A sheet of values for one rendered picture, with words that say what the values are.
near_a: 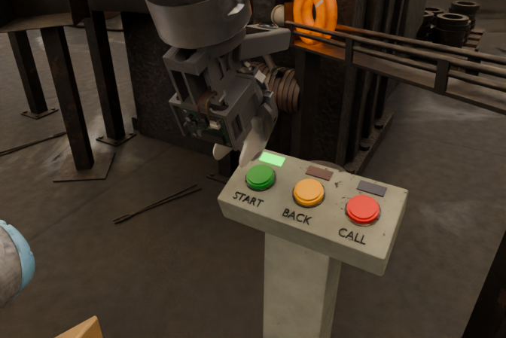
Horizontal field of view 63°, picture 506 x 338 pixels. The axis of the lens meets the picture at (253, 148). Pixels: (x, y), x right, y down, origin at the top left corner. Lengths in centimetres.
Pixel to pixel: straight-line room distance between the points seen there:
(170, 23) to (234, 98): 10
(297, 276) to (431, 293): 74
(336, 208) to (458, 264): 92
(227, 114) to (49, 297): 103
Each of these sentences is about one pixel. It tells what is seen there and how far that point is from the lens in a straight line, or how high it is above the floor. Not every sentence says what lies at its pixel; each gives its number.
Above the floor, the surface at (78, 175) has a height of 1.
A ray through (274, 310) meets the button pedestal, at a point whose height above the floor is 38.
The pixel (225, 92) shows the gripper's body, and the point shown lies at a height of 78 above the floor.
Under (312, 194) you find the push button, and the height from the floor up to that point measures 61.
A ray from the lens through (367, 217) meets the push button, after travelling 54.
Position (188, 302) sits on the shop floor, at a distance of 123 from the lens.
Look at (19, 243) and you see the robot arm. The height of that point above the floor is 39.
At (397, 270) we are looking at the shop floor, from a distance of 136.
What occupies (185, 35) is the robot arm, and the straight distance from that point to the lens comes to 37.
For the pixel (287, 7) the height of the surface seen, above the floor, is 71.
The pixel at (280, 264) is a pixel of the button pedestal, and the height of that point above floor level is 49.
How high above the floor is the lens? 94
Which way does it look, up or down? 31 degrees down
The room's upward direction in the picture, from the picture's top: straight up
